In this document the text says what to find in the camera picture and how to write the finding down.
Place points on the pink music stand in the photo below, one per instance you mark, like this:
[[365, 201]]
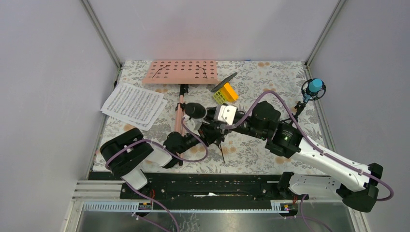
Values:
[[181, 74]]

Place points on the black microphone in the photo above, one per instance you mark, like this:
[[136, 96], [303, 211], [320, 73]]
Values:
[[197, 111]]

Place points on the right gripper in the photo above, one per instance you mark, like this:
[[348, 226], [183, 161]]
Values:
[[215, 125]]

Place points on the white slotted cable duct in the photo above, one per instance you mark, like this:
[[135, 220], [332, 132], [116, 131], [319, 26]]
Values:
[[202, 206]]

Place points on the floral table cloth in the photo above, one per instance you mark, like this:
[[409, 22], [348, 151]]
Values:
[[238, 154]]

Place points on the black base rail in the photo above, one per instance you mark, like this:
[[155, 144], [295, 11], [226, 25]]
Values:
[[164, 187]]

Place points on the yellow toy block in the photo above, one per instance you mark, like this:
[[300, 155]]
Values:
[[229, 93]]

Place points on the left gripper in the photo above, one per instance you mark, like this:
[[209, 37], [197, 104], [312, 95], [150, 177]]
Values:
[[210, 137]]

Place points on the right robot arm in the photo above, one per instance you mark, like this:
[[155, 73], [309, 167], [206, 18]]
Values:
[[354, 183]]

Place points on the sheet music page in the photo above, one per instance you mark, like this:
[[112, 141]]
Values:
[[132, 103], [146, 127]]

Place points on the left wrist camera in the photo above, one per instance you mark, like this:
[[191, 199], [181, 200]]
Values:
[[193, 125]]

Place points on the blue microphone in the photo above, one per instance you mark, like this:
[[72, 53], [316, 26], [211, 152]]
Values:
[[311, 90]]

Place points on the green toy grid piece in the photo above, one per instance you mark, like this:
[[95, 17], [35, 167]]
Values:
[[219, 97]]

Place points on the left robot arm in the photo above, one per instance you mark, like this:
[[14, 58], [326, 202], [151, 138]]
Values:
[[124, 153]]

